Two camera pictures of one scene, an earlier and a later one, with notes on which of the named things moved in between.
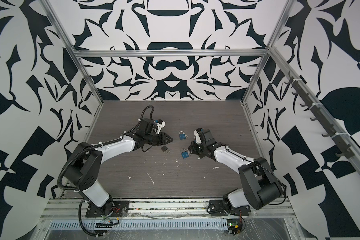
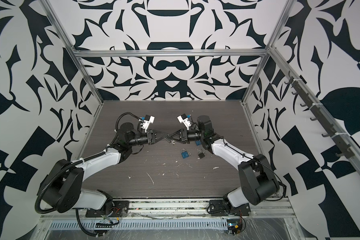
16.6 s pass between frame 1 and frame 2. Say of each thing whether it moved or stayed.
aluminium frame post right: stayed
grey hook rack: stayed
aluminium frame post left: stayed
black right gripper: moved
